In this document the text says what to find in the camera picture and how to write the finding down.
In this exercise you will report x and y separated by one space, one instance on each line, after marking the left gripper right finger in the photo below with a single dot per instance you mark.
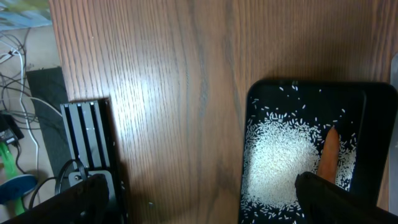
324 202

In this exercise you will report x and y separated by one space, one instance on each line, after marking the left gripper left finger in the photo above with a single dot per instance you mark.
85 202

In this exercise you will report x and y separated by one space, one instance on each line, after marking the orange carrot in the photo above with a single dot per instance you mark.
329 160

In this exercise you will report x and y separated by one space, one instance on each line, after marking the pile of white rice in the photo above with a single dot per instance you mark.
286 128

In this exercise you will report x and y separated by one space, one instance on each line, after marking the black waste tray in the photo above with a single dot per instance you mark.
374 135

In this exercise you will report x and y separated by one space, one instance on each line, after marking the blue and green floor object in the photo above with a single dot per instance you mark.
16 186

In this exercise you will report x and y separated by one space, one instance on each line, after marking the black floor mat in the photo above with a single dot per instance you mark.
48 85

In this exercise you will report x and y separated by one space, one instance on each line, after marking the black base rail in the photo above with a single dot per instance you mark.
90 140

